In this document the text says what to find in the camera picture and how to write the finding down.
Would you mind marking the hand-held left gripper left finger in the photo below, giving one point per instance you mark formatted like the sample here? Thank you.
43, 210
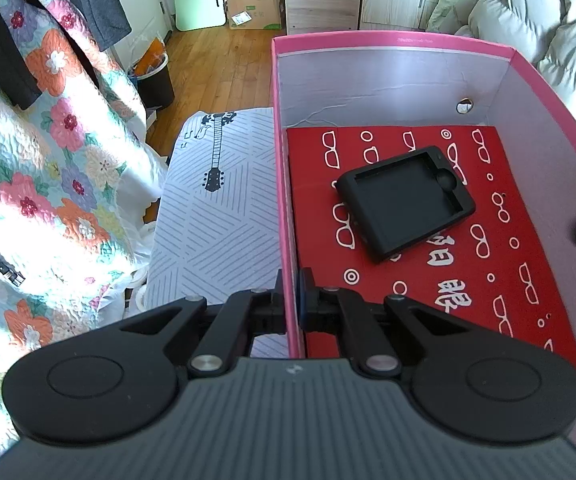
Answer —
280, 294

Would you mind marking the black silicone case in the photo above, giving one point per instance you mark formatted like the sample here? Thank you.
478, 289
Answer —
403, 210

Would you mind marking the grey puffer jacket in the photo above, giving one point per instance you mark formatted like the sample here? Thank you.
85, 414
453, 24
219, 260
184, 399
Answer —
533, 10

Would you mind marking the black trash bin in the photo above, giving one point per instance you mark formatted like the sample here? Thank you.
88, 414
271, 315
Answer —
157, 82

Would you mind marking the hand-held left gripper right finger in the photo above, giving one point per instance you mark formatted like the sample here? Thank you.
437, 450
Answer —
308, 294

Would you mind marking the red glasses-print cloth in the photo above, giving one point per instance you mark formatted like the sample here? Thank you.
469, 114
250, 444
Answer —
518, 200

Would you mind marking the brown cardboard box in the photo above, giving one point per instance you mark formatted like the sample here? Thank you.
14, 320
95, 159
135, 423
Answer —
263, 10

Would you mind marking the guitar print bed sheet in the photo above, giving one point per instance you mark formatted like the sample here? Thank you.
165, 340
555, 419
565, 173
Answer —
218, 230

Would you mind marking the floral quilt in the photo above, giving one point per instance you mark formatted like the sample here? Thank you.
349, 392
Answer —
63, 170

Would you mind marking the pink cardboard box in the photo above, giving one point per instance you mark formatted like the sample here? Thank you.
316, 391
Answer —
368, 85

